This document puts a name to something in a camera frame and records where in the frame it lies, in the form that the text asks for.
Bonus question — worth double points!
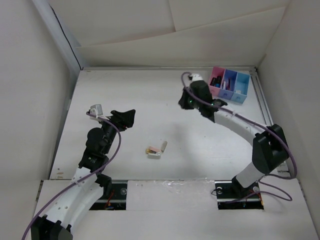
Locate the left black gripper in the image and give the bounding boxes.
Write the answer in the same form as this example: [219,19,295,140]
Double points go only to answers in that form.
[97,109,135,154]

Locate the black marker blue cap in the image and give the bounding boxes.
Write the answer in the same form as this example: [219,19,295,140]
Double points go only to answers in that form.
[215,76,222,88]

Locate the white eraser pink sleeve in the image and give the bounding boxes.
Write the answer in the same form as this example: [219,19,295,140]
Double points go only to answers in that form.
[147,149,162,159]

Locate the grey eraser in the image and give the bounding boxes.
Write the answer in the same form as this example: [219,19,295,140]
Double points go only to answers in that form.
[161,141,168,153]

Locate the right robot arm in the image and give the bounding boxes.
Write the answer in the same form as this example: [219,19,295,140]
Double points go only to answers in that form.
[178,80,293,199]

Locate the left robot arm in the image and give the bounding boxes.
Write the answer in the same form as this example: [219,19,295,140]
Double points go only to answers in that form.
[26,104,136,240]

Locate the pink container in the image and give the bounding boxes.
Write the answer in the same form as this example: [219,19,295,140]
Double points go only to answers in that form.
[208,66,226,96]

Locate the purple container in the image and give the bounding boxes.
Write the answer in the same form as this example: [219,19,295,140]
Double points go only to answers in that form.
[218,69,238,100]

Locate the light blue container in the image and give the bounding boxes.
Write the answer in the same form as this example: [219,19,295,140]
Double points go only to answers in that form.
[231,72,251,104]

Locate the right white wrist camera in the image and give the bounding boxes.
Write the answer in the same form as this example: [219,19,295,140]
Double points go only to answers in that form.
[188,73,203,82]

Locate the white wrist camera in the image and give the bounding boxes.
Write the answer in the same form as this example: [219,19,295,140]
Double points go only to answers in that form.
[86,104,103,121]
[188,73,203,82]

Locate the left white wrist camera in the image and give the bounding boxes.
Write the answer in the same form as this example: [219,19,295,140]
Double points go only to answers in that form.
[86,104,103,121]

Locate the aluminium frame rail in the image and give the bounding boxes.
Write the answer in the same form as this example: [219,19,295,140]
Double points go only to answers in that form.
[249,67,291,177]

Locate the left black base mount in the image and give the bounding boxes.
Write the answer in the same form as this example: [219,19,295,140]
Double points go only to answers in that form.
[89,174,128,211]

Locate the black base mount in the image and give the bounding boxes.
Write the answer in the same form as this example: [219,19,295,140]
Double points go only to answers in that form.
[89,174,128,211]
[211,180,264,210]

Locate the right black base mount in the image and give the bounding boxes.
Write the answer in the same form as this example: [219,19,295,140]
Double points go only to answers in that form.
[211,180,264,210]

